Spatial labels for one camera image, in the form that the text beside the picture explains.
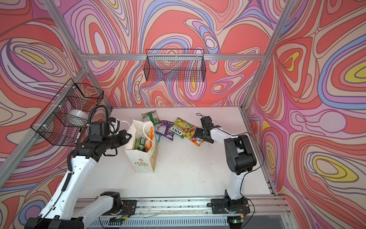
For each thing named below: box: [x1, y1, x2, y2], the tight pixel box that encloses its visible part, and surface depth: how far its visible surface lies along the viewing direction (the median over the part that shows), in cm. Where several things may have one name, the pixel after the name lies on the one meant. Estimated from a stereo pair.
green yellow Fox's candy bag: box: [168, 117, 194, 139], surface depth 106 cm
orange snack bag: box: [144, 126, 154, 153], surface depth 83 cm
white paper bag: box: [124, 119, 159, 174], surface depth 80 cm
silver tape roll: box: [67, 108, 89, 121], surface depth 75 cm
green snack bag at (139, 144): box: [134, 136, 147, 153], surface depth 87 cm
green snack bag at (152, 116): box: [141, 110, 162, 126], surface depth 112 cm
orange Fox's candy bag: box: [189, 135, 205, 147], surface depth 98 cm
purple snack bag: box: [155, 120, 175, 141], surface depth 103 cm
